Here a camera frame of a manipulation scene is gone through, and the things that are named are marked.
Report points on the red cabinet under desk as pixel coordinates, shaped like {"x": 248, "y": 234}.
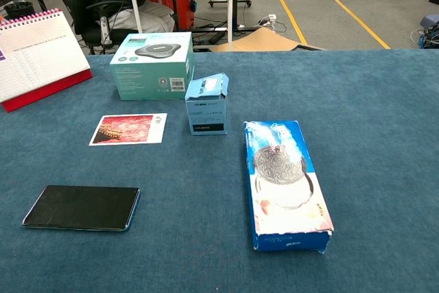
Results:
{"x": 176, "y": 8}

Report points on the blue table cloth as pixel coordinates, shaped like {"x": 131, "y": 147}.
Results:
{"x": 219, "y": 204}

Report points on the small light blue carton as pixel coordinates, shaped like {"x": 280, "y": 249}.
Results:
{"x": 207, "y": 109}

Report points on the black smartphone with teal back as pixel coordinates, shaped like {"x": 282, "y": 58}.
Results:
{"x": 82, "y": 207}

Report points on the white power strip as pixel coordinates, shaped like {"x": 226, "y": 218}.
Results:
{"x": 271, "y": 18}

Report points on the spiral desk calendar red base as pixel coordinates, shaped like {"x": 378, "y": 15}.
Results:
{"x": 37, "y": 56}

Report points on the black office chair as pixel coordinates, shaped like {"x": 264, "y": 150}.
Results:
{"x": 68, "y": 5}

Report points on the red photo postcard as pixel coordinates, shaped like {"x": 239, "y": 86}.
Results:
{"x": 128, "y": 129}

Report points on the black waste bin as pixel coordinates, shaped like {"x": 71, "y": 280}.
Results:
{"x": 19, "y": 9}

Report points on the brown cardboard sheet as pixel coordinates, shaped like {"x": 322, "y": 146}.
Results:
{"x": 264, "y": 40}

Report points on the teal speakerphone box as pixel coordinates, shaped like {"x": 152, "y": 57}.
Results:
{"x": 154, "y": 70}

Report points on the blue Oreo cookie box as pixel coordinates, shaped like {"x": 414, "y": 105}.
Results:
{"x": 286, "y": 183}

